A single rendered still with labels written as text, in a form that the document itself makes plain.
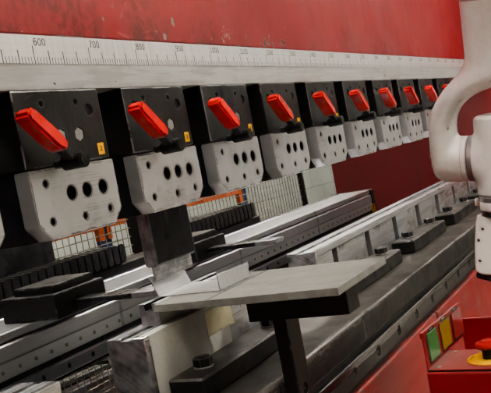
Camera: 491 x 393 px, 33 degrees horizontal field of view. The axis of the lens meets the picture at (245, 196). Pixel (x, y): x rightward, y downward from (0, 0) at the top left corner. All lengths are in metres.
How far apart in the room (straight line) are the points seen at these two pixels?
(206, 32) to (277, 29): 0.27
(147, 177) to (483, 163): 0.57
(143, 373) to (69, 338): 0.30
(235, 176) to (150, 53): 0.25
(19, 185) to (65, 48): 0.18
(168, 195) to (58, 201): 0.22
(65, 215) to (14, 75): 0.16
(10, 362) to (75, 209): 0.37
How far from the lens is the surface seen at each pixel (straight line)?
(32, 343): 1.28
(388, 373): 1.49
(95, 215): 0.97
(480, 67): 1.35
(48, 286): 1.27
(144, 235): 1.13
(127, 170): 1.07
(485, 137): 1.37
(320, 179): 9.46
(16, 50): 0.94
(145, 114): 1.03
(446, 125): 1.38
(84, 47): 1.03
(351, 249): 1.72
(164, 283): 1.17
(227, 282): 1.11
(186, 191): 1.14
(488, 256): 1.42
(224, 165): 1.24
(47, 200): 0.92
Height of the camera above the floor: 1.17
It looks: 3 degrees down
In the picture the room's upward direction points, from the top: 11 degrees counter-clockwise
